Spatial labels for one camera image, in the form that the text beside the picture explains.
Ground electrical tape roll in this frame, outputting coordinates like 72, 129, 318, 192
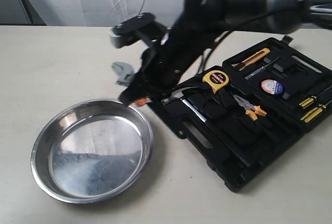
261, 79, 284, 95

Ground yellow utility knife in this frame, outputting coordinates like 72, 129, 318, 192
232, 48, 271, 71

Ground dark robot arm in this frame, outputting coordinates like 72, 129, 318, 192
112, 0, 331, 105

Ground yellow black screwdriver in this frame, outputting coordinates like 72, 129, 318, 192
300, 100, 332, 124
299, 86, 331, 109

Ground black plastic tool case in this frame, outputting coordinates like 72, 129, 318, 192
149, 35, 331, 192

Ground yellow tape measure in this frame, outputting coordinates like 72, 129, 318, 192
202, 70, 230, 94

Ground yellow black screwdriver lower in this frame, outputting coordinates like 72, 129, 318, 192
300, 100, 332, 124

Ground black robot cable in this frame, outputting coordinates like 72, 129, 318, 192
194, 3, 307, 76

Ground yellow-handled pliers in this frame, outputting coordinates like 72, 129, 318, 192
233, 94, 267, 127

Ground grey adjustable wrench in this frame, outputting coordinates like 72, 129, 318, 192
112, 62, 134, 87

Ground yellow black screwdriver upper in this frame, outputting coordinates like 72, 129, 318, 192
299, 86, 331, 109

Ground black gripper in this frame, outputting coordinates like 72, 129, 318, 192
118, 45, 201, 106

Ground round stainless steel tray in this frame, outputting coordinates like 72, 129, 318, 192
30, 99, 154, 204

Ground test pen screwdriver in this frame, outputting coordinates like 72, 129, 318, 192
245, 57, 281, 80

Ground steel claw hammer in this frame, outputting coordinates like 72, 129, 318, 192
161, 86, 206, 123

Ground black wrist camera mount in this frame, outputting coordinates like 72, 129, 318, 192
109, 12, 168, 49

